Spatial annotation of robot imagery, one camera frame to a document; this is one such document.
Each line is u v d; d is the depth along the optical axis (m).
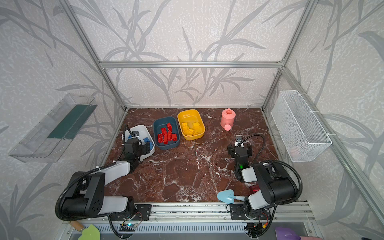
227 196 0.77
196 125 1.07
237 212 0.73
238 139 0.79
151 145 0.90
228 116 1.01
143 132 1.00
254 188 0.79
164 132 1.05
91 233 0.68
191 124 1.09
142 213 0.72
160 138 1.02
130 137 0.79
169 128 1.03
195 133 1.02
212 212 0.75
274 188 0.44
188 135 1.01
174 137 0.98
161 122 1.11
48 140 0.64
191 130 1.04
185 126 1.04
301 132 0.62
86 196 0.43
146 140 0.99
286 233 0.67
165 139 0.99
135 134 0.81
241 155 0.70
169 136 1.00
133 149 0.71
